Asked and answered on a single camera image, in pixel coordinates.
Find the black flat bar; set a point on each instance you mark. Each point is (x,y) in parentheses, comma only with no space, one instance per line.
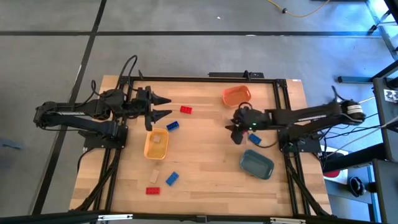
(227,75)

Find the red round stool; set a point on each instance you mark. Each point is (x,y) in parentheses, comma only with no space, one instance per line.
(332,174)

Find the metal rack frame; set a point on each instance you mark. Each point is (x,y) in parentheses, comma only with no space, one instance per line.
(384,34)

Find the grey side desk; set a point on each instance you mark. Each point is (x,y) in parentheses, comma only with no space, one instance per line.
(345,202)

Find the yellow plastic bin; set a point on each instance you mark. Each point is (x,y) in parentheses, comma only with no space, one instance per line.
(155,151)

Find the orange plastic bin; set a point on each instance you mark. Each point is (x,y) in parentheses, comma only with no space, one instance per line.
(236,96)

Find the tan toy brick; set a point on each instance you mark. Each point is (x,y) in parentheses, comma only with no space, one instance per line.
(154,176)
(157,139)

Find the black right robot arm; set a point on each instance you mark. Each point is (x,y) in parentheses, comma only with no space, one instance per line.
(304,115)

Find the black headphones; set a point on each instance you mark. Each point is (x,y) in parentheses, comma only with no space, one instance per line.
(357,186)

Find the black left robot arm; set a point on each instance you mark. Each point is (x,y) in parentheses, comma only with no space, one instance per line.
(93,126)

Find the black equipment cabinet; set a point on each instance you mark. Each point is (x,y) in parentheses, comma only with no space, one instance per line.
(385,124)

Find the red toy brick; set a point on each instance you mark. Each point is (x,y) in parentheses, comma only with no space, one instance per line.
(186,109)
(153,191)

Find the black aluminium table frame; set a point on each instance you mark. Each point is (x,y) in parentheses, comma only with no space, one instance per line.
(202,79)

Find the white fiducial marker tag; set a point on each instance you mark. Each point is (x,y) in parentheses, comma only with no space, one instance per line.
(391,96)

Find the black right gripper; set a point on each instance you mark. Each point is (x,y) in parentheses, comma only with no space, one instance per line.
(252,119)

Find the blue toy brick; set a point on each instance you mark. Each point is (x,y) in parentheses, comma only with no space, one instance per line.
(255,139)
(172,179)
(172,126)

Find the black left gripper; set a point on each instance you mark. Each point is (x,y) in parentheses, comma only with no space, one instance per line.
(136,107)

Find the grey-blue plastic bin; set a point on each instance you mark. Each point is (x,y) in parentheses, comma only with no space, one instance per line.
(256,165)

